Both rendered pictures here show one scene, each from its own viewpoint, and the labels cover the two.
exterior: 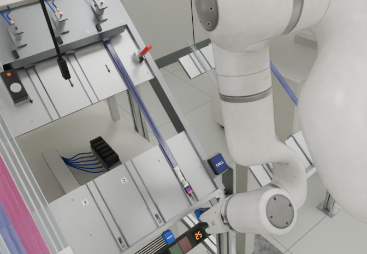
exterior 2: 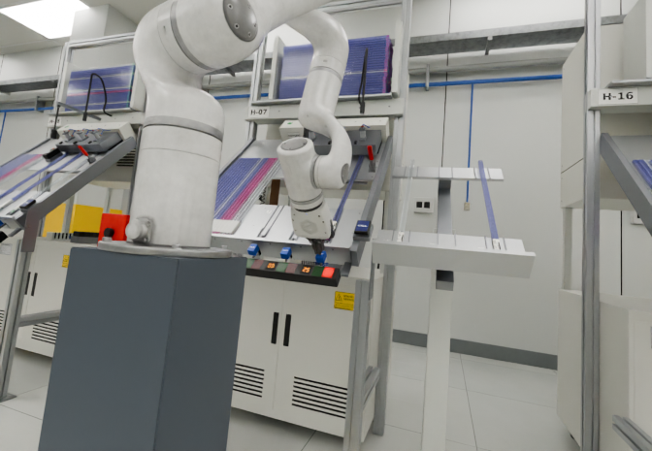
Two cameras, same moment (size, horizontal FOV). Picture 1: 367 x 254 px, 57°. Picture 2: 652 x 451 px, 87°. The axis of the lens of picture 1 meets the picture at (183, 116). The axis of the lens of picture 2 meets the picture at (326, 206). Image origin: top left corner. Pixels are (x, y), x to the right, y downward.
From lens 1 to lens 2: 1.09 m
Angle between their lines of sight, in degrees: 64
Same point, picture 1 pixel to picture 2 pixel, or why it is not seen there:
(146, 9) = (541, 286)
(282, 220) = (288, 146)
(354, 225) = not seen: outside the picture
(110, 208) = (276, 221)
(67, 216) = (255, 212)
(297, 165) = (332, 128)
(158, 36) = (554, 325)
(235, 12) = not seen: outside the picture
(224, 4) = not seen: outside the picture
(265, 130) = (311, 89)
